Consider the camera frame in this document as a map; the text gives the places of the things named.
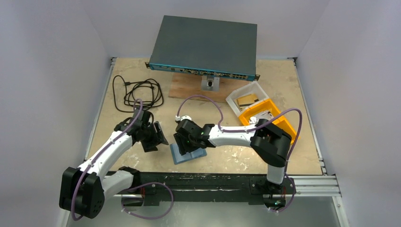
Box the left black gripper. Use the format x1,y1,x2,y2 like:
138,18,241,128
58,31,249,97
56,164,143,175
140,121,167,152

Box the blue card holder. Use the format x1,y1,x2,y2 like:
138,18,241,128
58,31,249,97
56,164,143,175
170,144,207,165

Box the gold cards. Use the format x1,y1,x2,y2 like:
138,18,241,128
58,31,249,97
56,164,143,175
235,94,259,110

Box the wooden board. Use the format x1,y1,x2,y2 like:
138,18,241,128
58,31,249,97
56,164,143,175
168,73,250,103

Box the silver items in bin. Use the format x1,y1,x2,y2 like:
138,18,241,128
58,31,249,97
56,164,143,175
248,110,274,124

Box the white plastic bin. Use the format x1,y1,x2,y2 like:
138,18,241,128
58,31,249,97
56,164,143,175
226,81,269,116

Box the yellow bin middle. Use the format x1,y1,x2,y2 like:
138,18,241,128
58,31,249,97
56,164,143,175
238,98,280,125

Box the yellow bin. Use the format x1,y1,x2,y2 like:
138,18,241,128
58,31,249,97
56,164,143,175
238,98,280,125
273,116,297,145

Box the yellow bin front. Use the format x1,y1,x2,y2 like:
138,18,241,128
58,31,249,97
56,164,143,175
273,116,297,145

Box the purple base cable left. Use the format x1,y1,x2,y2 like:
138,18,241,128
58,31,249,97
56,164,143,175
120,182,174,220

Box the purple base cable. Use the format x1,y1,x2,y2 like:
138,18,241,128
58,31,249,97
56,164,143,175
120,182,174,220
268,175,298,214

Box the black coiled cable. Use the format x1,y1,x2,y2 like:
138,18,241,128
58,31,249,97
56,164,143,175
112,75,164,114

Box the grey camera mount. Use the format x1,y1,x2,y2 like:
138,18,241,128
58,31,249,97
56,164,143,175
201,75,220,92

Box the grey network switch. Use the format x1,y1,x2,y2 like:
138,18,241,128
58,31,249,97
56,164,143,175
145,15,260,81

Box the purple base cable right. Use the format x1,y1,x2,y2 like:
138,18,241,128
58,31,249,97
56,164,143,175
268,175,298,214

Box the aluminium frame rail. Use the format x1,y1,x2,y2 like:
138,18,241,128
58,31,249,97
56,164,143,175
64,175,342,201

